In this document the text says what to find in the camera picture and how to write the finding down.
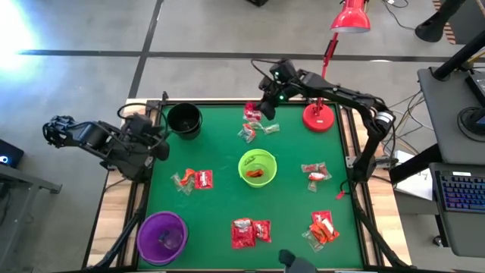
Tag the green plastic bucket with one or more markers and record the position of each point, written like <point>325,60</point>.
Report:
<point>265,161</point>

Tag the orange candy packet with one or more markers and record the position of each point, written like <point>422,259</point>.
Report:
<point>317,233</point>
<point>187,176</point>
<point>329,228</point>
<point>317,176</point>
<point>254,173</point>

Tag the purple plastic bucket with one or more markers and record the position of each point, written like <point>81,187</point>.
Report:
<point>151,242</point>

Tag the black computer keyboard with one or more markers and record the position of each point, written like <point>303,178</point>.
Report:
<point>460,191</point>

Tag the black stand base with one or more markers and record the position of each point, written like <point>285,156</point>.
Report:
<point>432,28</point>

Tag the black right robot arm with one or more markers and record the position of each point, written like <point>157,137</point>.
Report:
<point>341,93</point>

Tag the white paper sheet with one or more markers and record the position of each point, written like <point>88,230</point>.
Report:
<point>417,186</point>

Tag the green table mat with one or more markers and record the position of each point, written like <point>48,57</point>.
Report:
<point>212,212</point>

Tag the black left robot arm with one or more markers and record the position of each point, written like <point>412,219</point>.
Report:
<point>87,136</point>

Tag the red desk lamp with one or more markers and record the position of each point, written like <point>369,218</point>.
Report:
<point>318,118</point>

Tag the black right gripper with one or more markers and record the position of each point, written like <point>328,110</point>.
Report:
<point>286,81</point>

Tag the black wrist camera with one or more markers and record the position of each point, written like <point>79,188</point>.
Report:
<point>141,123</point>
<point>265,85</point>

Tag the black table frame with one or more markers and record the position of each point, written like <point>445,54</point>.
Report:
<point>212,101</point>

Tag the clear green candy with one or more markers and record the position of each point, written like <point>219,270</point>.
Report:
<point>312,186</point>
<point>311,242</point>

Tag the large red candy bag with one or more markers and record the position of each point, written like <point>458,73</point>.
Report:
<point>242,239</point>

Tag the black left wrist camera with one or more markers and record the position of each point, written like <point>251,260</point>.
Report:
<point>141,123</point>

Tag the black round base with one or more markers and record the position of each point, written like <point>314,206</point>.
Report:
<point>471,121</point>

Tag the gray metal desk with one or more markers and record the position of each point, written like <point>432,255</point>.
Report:
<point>22,182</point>

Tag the black stand pole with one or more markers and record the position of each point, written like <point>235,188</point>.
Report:
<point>460,57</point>

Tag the gray desk top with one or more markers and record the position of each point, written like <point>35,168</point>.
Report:
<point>447,125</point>

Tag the black plastic bucket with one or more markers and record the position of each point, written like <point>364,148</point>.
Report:
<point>184,121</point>

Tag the black device with light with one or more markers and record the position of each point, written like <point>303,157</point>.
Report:
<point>9,153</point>

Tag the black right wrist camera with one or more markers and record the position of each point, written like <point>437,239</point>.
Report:
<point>265,85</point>

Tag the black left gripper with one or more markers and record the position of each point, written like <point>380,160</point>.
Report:
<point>146,146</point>

